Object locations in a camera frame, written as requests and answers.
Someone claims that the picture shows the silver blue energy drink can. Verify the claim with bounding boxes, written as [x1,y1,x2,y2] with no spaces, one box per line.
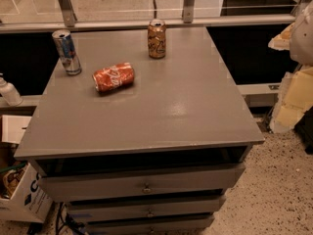
[52,29,82,75]

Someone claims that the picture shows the black cables under cabinet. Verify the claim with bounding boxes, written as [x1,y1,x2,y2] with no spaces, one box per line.
[54,202,89,235]

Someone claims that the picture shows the brown gold soda can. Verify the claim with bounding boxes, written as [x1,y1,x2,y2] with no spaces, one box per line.
[148,19,166,59]

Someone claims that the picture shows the middle grey drawer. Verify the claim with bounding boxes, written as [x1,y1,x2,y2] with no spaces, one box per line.
[67,195,226,222]

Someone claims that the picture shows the white cardboard box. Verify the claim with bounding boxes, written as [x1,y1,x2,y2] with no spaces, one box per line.
[0,115,54,224]

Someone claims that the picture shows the grey drawer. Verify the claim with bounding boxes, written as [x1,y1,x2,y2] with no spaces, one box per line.
[39,163,246,202]
[86,214,214,235]
[67,195,226,222]

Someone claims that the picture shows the top grey drawer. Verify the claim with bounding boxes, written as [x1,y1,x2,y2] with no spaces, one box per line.
[39,163,246,202]

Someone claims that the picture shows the grey drawer cabinet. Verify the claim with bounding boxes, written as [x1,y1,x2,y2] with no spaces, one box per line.
[14,26,265,235]

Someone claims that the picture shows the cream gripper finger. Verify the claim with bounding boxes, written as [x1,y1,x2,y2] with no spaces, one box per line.
[268,23,294,51]
[269,67,313,133]

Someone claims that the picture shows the bottom grey drawer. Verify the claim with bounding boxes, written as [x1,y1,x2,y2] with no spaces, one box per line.
[86,214,214,235]

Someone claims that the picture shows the red coke can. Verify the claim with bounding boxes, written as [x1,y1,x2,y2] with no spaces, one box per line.
[92,63,135,92]

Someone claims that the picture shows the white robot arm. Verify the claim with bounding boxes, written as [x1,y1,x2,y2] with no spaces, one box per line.
[268,1,313,133]

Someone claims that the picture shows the white plastic bottle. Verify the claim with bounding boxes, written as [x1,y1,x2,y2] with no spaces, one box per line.
[0,73,22,106]

